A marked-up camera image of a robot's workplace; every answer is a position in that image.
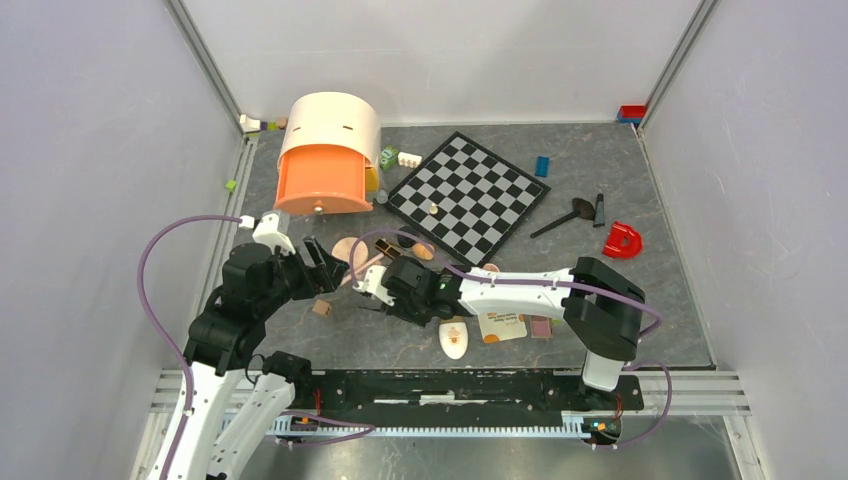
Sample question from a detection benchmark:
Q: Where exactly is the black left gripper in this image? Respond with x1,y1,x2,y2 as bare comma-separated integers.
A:
256,233,350,316

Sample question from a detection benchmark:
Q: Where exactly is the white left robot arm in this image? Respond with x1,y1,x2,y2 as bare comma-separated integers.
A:
150,237,349,479

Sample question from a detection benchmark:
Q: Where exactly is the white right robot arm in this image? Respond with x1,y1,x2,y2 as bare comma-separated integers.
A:
356,257,653,408

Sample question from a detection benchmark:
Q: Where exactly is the beige makeup sponge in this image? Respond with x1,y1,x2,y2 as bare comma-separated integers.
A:
411,243,435,261

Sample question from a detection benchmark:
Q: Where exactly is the small wooden cube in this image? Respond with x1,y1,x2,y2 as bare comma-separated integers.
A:
312,299,332,317

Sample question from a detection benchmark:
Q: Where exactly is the pink lip pencil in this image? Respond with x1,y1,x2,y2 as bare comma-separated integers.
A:
340,255,383,286

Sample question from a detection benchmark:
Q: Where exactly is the round pink compact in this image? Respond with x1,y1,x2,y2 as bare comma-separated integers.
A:
331,237,370,268

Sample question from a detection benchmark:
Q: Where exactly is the black round cap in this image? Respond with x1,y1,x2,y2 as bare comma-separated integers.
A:
396,225,418,249

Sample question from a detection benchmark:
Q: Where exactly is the white orange sachet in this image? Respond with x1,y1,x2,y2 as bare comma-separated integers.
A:
478,313,528,344

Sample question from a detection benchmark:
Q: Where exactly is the black grey chessboard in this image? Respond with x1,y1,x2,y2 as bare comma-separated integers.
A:
387,131,550,266

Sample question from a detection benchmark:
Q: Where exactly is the white round drawer organizer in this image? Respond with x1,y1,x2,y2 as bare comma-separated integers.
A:
277,92,381,202

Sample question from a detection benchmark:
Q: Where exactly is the pink brown blush palette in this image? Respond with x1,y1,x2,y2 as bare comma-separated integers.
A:
530,316,553,339

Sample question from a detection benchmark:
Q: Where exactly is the white lego brick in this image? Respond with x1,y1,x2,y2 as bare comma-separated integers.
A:
397,152,423,169

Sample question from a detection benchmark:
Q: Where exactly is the green toy block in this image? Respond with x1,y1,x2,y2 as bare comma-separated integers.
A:
378,145,399,171

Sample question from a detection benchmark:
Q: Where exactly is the blue lego brick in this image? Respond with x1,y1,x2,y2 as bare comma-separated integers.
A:
534,156,550,178

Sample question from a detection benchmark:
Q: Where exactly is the black fan brush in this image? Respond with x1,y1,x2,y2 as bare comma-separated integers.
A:
530,197,596,238

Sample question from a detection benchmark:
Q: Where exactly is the black tube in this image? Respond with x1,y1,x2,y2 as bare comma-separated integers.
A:
593,193,606,228

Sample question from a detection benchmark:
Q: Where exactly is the red letter D toy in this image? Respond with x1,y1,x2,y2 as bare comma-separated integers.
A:
602,221,643,259

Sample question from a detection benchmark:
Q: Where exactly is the red blue bricks corner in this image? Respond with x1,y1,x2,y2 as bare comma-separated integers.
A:
616,105,647,125

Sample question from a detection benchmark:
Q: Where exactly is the black mounting rail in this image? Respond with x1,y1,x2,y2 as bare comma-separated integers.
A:
290,369,644,428

